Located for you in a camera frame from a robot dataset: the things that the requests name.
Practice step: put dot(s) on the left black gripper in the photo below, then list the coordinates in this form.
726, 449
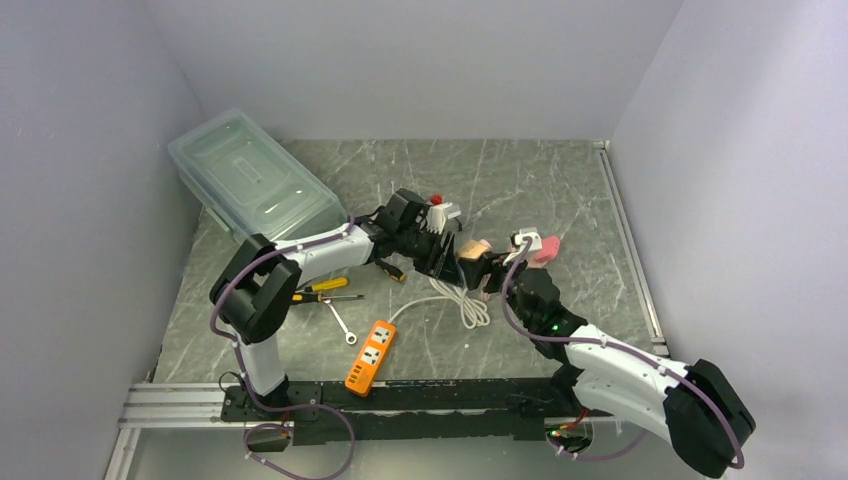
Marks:
448, 267

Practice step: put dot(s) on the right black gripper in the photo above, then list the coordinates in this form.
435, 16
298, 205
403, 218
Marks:
488, 263

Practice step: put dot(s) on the beige cube socket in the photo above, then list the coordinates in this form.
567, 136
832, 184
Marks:
472, 250

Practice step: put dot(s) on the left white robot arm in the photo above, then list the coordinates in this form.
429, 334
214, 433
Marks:
253, 295

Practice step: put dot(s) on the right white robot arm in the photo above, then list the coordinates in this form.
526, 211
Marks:
693, 407

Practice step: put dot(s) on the silver wrench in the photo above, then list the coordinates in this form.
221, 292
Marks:
350, 337

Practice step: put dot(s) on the orange power strip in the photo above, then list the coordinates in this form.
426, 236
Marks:
363, 373

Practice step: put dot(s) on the clear plastic storage box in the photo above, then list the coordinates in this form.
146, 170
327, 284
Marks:
252, 185

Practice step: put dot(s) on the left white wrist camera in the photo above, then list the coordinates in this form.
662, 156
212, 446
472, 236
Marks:
439, 213

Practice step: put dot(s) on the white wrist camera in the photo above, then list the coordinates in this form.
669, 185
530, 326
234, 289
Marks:
439, 213
524, 243

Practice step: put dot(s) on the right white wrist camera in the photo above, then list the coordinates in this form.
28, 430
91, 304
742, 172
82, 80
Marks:
524, 243

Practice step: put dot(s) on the yellow handled screwdriver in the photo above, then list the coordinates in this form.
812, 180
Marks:
325, 285

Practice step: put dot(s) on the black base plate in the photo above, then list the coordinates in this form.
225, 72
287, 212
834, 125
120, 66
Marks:
524, 409

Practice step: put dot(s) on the aluminium rail frame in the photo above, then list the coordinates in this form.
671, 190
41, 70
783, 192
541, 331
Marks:
176, 406

